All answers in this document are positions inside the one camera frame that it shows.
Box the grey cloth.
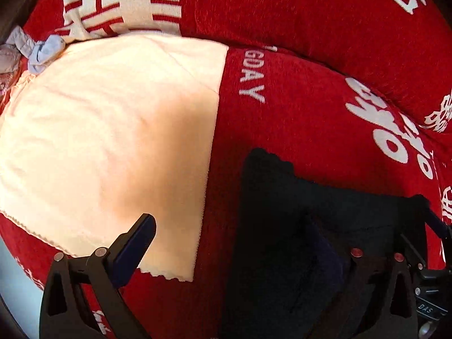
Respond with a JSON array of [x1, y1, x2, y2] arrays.
[[3, 26, 38, 59]]

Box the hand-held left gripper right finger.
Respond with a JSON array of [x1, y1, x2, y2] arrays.
[[307, 215, 419, 339]]

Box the light blue cloth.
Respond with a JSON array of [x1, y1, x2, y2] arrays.
[[27, 35, 67, 75]]

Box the black pants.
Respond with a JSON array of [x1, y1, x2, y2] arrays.
[[221, 147, 446, 339]]

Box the red printed backrest cover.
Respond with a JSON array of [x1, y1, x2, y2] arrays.
[[21, 0, 452, 135]]

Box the red printed seat blanket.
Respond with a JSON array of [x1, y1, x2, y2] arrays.
[[0, 33, 452, 339]]

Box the pink cloth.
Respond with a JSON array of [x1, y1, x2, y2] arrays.
[[0, 47, 22, 74]]

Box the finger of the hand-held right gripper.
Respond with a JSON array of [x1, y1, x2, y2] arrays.
[[400, 232, 427, 273], [422, 201, 452, 242]]

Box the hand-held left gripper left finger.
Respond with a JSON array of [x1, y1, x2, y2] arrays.
[[40, 213, 157, 339]]

